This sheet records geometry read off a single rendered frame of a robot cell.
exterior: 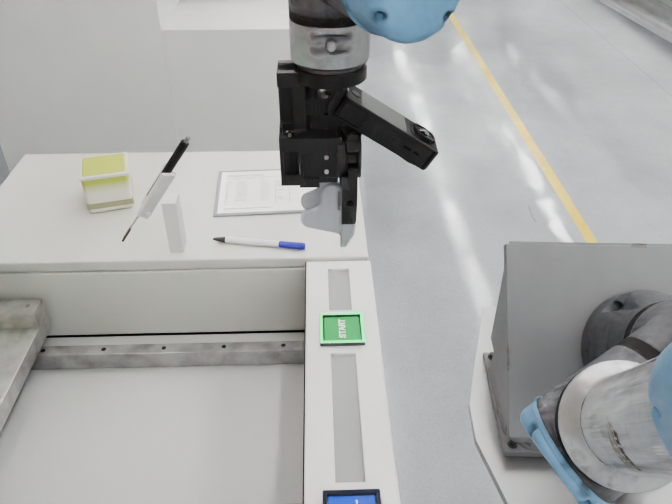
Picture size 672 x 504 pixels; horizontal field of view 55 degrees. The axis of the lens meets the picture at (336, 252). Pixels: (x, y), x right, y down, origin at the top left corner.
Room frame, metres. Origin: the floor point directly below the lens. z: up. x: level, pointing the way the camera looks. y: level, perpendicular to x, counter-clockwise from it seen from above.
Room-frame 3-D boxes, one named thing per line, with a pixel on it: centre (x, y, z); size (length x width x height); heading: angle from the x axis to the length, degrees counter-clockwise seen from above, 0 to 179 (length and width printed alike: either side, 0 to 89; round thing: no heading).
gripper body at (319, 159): (0.60, 0.01, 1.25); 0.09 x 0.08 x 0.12; 92
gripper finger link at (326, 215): (0.59, 0.01, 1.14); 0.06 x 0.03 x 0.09; 92
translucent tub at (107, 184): (0.91, 0.37, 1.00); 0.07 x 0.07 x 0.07; 17
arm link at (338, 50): (0.60, 0.01, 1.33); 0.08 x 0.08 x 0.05
